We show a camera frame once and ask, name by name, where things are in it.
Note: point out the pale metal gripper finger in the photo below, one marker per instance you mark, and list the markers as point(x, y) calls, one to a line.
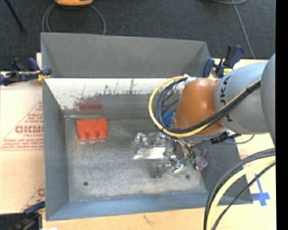
point(165, 168)
point(159, 172)

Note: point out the clear plastic bottle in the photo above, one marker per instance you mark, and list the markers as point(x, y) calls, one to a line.
point(148, 146)

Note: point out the grey metal bin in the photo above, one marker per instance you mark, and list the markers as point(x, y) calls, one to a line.
point(124, 171)

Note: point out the blue rounded object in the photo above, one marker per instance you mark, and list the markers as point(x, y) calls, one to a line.
point(167, 119)

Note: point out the orange toy building block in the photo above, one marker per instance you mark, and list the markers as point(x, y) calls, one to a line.
point(91, 128)

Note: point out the brown cardboard board red print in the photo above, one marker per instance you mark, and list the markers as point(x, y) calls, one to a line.
point(19, 152)

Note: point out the black cylinder on white bracket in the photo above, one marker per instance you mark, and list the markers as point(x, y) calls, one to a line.
point(219, 138)

